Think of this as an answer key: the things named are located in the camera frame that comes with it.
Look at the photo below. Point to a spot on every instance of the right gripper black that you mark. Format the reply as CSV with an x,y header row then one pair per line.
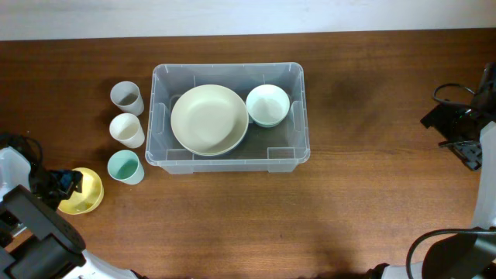
x,y
439,118

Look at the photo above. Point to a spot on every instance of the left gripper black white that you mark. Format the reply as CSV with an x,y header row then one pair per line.
x,y
69,181

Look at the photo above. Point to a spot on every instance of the yellow small bowl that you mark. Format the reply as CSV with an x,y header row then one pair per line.
x,y
90,197

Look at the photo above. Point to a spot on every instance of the mint green plastic cup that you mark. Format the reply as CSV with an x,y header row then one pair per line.
x,y
125,166

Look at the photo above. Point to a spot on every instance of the cream plastic cup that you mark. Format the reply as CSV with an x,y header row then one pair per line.
x,y
126,129

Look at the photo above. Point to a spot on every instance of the grey plastic cup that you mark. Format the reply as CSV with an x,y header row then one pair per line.
x,y
126,96

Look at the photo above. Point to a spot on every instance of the large cream bowl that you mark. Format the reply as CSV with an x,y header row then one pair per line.
x,y
209,120

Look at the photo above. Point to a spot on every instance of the mint green small bowl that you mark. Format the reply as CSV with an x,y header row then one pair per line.
x,y
267,124

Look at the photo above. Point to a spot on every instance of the white small bowl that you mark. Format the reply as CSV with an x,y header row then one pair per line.
x,y
268,103

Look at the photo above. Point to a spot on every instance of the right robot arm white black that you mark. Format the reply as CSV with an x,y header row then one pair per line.
x,y
456,253

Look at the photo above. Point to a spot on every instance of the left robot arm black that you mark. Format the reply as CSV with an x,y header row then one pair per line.
x,y
42,244

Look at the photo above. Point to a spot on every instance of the clear plastic storage container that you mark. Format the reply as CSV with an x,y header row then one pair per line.
x,y
276,150

